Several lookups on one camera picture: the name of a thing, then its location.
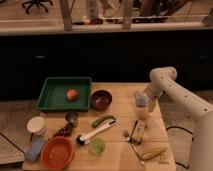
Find blue-grey towel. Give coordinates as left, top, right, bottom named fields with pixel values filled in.
left=135, top=91, right=148, bottom=107

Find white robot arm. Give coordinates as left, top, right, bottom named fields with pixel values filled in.
left=144, top=67, right=213, bottom=171

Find orange bowl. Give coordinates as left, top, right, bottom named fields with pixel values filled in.
left=40, top=136, right=75, bottom=170

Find metal fork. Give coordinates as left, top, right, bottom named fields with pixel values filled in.
left=123, top=130, right=145, bottom=167

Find green cucumber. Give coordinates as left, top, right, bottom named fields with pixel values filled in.
left=92, top=115, right=116, bottom=128

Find small green cup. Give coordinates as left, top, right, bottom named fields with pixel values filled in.
left=89, top=138, right=105, bottom=155

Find orange-red fruit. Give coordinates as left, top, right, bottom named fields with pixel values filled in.
left=66, top=89, right=78, bottom=101

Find metal measuring cup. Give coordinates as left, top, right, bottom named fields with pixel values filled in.
left=65, top=111, right=78, bottom=128

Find dark grape bunch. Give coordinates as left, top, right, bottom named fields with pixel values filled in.
left=54, top=124, right=72, bottom=137

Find green plastic tray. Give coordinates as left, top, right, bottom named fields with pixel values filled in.
left=37, top=77, right=92, bottom=112

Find white cup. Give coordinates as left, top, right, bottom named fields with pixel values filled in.
left=27, top=116, right=47, bottom=135

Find blue sponge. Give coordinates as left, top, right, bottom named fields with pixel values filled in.
left=25, top=138, right=46, bottom=162

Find black office chair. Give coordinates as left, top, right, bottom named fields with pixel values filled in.
left=21, top=0, right=53, bottom=14

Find black cable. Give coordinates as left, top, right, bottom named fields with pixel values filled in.
left=165, top=125, right=195, bottom=136

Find white-handled black brush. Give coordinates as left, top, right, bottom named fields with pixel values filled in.
left=76, top=121, right=116, bottom=145

